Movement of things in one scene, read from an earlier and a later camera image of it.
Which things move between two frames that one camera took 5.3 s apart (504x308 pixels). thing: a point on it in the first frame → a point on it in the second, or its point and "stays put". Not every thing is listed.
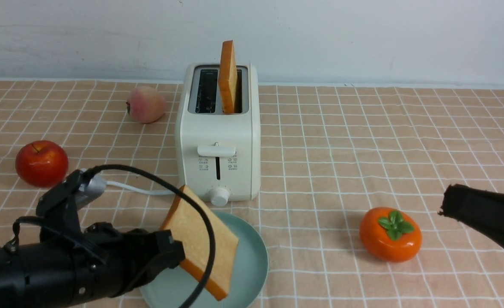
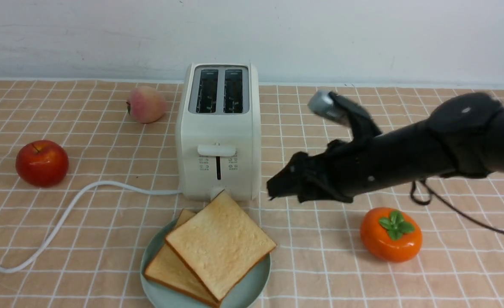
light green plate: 176,287 stays put
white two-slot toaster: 218,155 stays put
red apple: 42,164 stays put
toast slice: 227,76 → 220,244
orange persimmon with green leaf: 390,234 stays put
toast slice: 189,227 → 165,268
